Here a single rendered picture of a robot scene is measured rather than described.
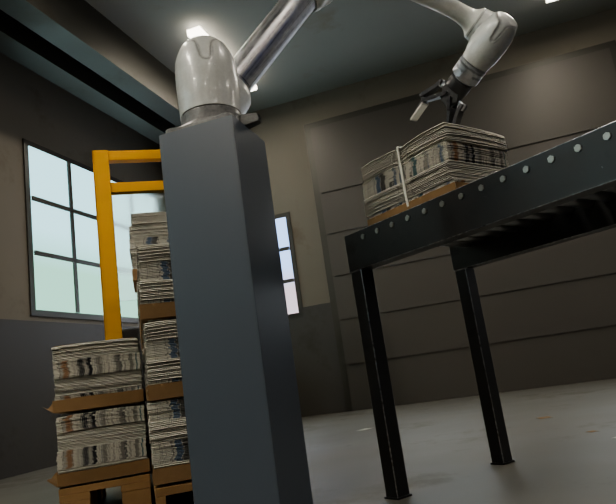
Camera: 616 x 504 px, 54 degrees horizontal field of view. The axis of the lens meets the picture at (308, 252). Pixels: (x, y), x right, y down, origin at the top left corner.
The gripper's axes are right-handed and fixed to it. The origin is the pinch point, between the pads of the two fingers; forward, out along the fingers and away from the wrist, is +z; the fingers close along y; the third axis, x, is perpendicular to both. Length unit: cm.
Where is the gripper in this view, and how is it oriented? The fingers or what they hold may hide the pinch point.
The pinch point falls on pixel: (425, 130)
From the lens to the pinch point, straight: 202.9
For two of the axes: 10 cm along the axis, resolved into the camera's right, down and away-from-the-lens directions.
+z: -4.5, 6.6, 6.0
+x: 8.0, 0.1, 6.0
